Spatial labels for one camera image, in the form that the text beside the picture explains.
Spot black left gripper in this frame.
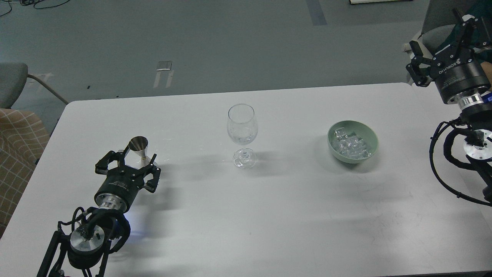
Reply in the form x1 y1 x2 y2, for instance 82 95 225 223
94 149 161 213

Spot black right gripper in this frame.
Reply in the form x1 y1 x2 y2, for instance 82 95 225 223
406 8 492 105

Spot steel double jigger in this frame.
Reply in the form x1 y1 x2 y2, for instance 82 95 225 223
123 136 150 169

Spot clear ice cube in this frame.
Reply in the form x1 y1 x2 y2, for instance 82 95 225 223
332 127 373 160

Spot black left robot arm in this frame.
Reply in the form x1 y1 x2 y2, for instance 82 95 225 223
37 147 161 277

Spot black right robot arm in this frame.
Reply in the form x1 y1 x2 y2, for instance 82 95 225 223
406 5 491 206

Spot clear wine glass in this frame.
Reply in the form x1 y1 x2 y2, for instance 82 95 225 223
227 103 258 169

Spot grey white chair right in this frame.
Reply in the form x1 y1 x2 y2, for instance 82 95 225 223
412 0 476 55

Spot brown checked cushion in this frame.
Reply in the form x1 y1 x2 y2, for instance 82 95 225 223
0 108 50 235

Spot metal floor plate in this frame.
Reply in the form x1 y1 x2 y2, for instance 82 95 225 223
156 61 173 72

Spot green bowl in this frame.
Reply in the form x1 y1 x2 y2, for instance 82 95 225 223
326 120 379 164

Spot black floor cables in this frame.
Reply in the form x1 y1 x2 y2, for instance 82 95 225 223
0 0 71 18

